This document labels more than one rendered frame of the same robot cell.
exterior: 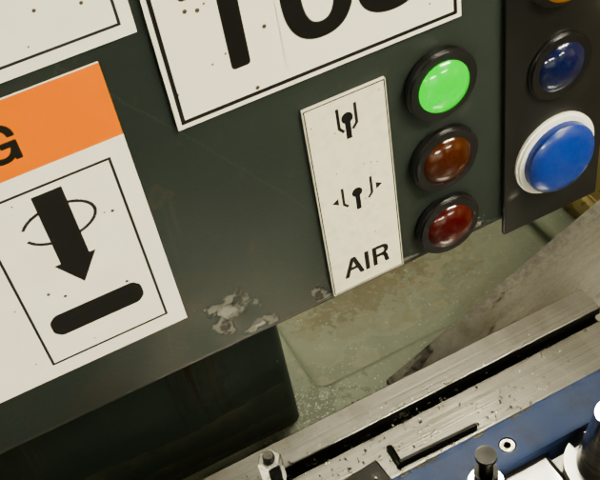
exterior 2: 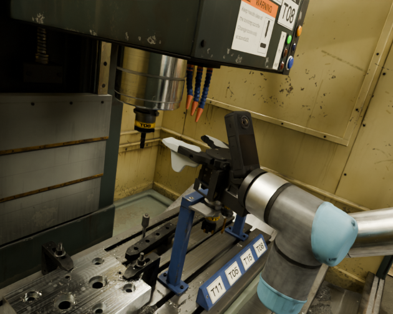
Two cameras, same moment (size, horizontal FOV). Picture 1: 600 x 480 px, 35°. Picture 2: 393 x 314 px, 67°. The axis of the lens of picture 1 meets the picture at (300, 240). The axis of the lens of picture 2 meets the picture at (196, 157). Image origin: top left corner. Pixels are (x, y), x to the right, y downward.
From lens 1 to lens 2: 0.68 m
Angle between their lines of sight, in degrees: 40
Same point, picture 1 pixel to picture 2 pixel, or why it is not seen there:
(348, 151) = (281, 42)
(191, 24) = (283, 8)
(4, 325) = (259, 38)
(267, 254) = (272, 53)
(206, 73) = (281, 16)
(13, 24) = not seen: outside the picture
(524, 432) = not seen: hidden behind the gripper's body
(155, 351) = (261, 60)
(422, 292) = (138, 219)
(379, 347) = not seen: hidden behind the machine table
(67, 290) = (263, 38)
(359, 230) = (277, 58)
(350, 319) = (117, 226)
